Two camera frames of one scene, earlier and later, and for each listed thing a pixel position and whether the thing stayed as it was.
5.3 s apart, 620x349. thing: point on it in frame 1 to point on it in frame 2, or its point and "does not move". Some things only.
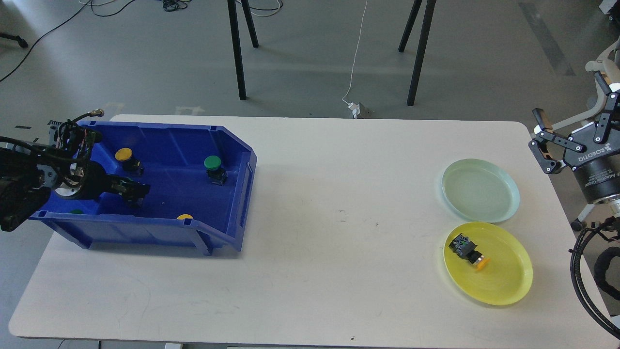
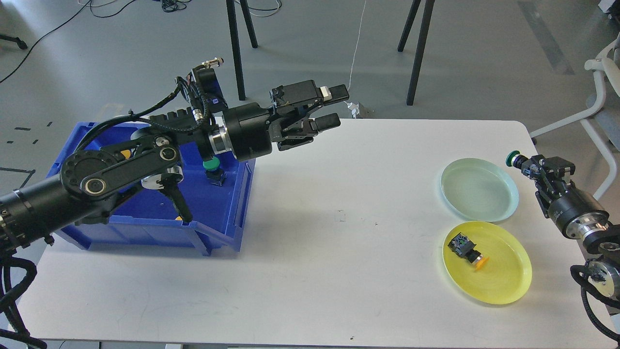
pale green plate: x=480 y=191 does not move
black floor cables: x=169 y=6 does not move
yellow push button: x=463 y=246 does not move
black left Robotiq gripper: x=96 y=183 to x=250 y=128
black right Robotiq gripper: x=596 y=166 to x=577 y=214
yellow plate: x=507 y=277 does not move
